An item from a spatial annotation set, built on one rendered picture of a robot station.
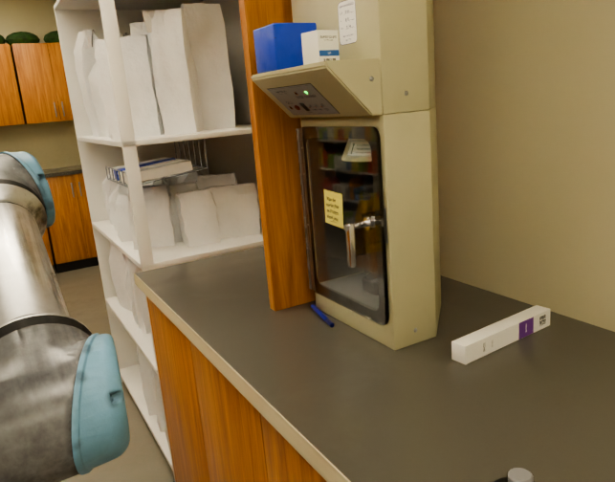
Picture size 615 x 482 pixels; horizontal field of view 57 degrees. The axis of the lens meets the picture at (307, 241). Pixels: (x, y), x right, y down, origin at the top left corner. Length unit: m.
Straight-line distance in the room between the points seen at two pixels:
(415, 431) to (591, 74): 0.79
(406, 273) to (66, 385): 0.77
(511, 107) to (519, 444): 0.80
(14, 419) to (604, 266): 1.13
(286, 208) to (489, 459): 0.78
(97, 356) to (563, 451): 0.65
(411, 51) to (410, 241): 0.36
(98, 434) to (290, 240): 0.96
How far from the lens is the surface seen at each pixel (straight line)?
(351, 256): 1.13
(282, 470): 1.17
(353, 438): 0.93
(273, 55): 1.21
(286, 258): 1.43
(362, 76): 1.06
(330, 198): 1.25
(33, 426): 0.53
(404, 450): 0.90
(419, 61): 1.14
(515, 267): 1.50
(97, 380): 0.54
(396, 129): 1.10
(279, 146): 1.38
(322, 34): 1.12
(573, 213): 1.36
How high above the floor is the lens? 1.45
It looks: 14 degrees down
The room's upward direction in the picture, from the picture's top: 5 degrees counter-clockwise
